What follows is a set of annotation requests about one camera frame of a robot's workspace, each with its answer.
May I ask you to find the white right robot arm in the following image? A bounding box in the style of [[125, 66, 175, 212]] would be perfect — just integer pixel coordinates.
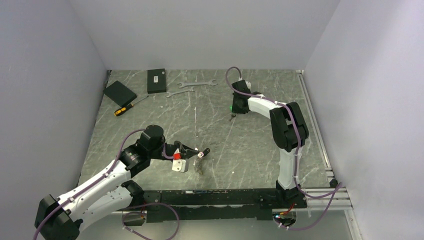
[[229, 79, 309, 208]]

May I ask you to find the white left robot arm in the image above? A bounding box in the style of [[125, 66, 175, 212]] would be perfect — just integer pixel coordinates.
[[32, 125, 211, 240]]

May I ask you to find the small silver wrench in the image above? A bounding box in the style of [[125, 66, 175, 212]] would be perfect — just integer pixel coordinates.
[[165, 87, 196, 98]]

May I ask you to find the large silver wrench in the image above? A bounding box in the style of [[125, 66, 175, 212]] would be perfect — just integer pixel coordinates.
[[178, 79, 218, 88]]

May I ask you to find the yellow black screwdriver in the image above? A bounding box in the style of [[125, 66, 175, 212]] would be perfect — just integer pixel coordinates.
[[114, 95, 149, 117]]

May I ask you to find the flat black box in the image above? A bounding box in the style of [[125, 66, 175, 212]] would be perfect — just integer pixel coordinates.
[[103, 81, 137, 107]]

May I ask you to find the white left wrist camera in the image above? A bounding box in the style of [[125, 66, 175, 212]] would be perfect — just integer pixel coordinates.
[[171, 149, 189, 173]]

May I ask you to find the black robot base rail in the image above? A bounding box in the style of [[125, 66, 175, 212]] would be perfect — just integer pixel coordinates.
[[125, 188, 307, 223]]

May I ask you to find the black network switch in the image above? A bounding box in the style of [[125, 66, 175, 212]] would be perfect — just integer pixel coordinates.
[[147, 68, 167, 95]]

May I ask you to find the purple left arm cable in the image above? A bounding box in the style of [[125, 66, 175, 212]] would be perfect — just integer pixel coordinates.
[[33, 128, 176, 240]]

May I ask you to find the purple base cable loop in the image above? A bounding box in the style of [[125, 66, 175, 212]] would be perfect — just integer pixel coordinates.
[[121, 202, 181, 240]]

